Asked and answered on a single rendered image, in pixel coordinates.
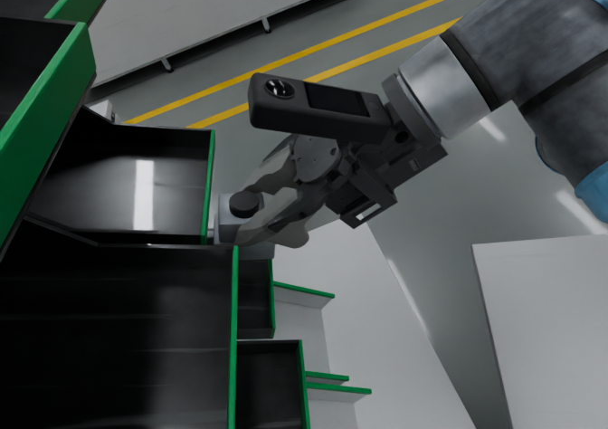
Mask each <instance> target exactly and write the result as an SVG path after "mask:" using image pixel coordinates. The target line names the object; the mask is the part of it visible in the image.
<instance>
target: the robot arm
mask: <svg viewBox="0 0 608 429"><path fill-rule="evenodd" d="M398 72H399V74H400V75H399V76H397V75H396V74H395V73H393V74H392V75H390V76H389V77H388V78H386V79H385V80H384V81H382V82H381V85H382V88H383V90H384V92H385V95H386V97H387V98H388V99H389V101H388V102H387V103H386V104H385V105H384V106H383V104H382V102H381V101H380V99H379V96H378V95H377V94H374V93H370V92H364V91H355V90H350V89H345V88H340V87H336V86H330V85H326V84H320V83H315V82H311V81H302V80H296V79H292V78H286V77H281V76H277V75H271V74H267V73H261V72H255V73H254V74H253V75H252V76H251V80H250V85H249V89H248V93H247V95H248V105H249V115H250V122H251V124H252V126H253V127H254V128H256V129H267V130H273V131H279V132H286V133H292V134H290V135H289V136H288V137H286V138H285V139H284V140H282V141H281V143H280V144H279V145H278V146H277V147H276V148H275V149H273V150H272V152H271V153H270V154H269V155H268V156H267V157H266V158H265V159H263V161H262V163H261V164H260V165H259V166H258V167H257V168H256V169H255V170H254V171H253V172H252V174H251V175H250V176H249V178H248V179H247V180H246V182H245V183H244V184H243V186H242V187H241V189H240V190H239V191H238V192H241V191H248V192H252V193H254V194H259V193H260V192H264V193H267V194H270V195H274V197H273V198H272V199H271V201H270V202H269V204H268V205H267V206H266V207H265V208H263V209H262V210H261V211H259V212H257V213H255V214H254V216H253V217H252V218H251V220H249V221H248V222H247V223H246V224H241V225H240V226H239V228H238V231H237V234H236V237H235V240H234V245H237V246H238V247H248V246H252V245H255V244H256V243H262V242H263V241H267V242H270V243H276V244H279V245H282V246H286V247H289V248H293V249H297V248H300V247H302V246H303V245H305V244H306V243H307V242H308V241H309V234H308V231H307V229H306V227H305V224H306V222H307V221H308V220H309V219H310V218H311V217H312V216H313V215H314V214H315V213H316V212H317V211H318V210H319V209H320V208H321V207H322V206H323V204H325V206H326V207H327V208H329V209H330V210H331V211H333V212H334V213H335V214H337V215H341V216H340V217H339V219H340V220H341V221H343V222H344V223H345V224H347V225H348V226H350V227H351V228H352V229H356V228H357V227H358V226H359V225H361V224H363V223H365V222H367V221H368V220H370V219H372V218H373V217H375V216H376V215H379V214H380V213H382V212H383V211H384V210H386V209H388V208H389V207H391V206H392V205H395V204H396V203H398V201H397V199H396V196H395V194H394V189H395V188H397V187H398V186H399V185H401V184H403V183H404V182H406V181H407V180H409V179H410V178H412V177H414V176H416V175H417V174H419V173H421V172H422V171H424V169H426V168H428V167H430V166H431V165H433V164H434V163H436V162H438V161H439V160H441V159H442V158H444V157H446V156H448V153H447V151H446V149H445V148H444V147H443V146H442V144H441V142H442V140H441V137H444V138H445V139H451V138H453V137H455V136H457V135H458V134H460V133H461V132H462V131H463V130H465V129H467V128H469V127H470V126H472V125H473V124H475V123H476V122H478V121H479V120H481V119H483V118H485V117H486V116H488V115H489V114H490V113H491V112H492V111H494V110H496V109H498V108H499V107H501V106H503V105H504V104H506V103H507V102H509V101H511V100H513V102H514V103H515V104H516V106H517V107H518V110H519V112H520V113H521V115H522V116H523V118H524V119H525V121H526V122H527V124H528V125H529V127H531V129H532V130H533V131H534V133H535V134H536V135H535V147H536V151H537V154H538V156H539V158H540V160H541V161H542V162H543V163H544V164H545V165H546V166H547V167H548V168H549V169H551V170H552V171H554V172H556V173H557V174H560V175H563V176H565V177H566V178H567V180H568V181H569V183H570V184H571V185H572V187H573V188H574V190H575V191H574V192H575V195H576V197H577V198H579V199H582V200H583V201H584V203H585V204H586V205H587V206H588V208H589V209H590V210H591V211H592V213H593V214H594V215H595V217H596V218H597V219H598V220H600V221H601V222H603V223H606V224H608V0H484V1H482V2H481V3H480V4H479V5H477V6H476V7H474V8H473V9H472V10H471V11H469V12H468V13H467V14H465V15H464V16H463V17H462V18H461V19H460V20H458V21H457V22H456V23H455V24H453V25H452V26H450V27H449V28H448V29H447V30H446V31H444V32H443V33H441V34H440V36H437V37H436V38H435V39H434V40H432V41H431V42H430V43H428V44H427V45H426V46H424V47H423V48H422V49H421V50H420V51H419V52H417V53H416V54H415V55H413V56H412V57H411V58H409V59H408V60H407V61H406V62H404V63H403V64H401V65H400V66H399V69H398ZM375 204H379V205H380V206H381V207H380V208H378V209H377V210H375V211H374V212H373V213H371V214H369V215H367V216H366V217H364V218H362V219H361V220H359V219H358V218H357V217H356V216H358V215H360V214H361V213H363V212H364V211H365V210H367V209H368V208H370V207H372V206H373V205H375Z"/></svg>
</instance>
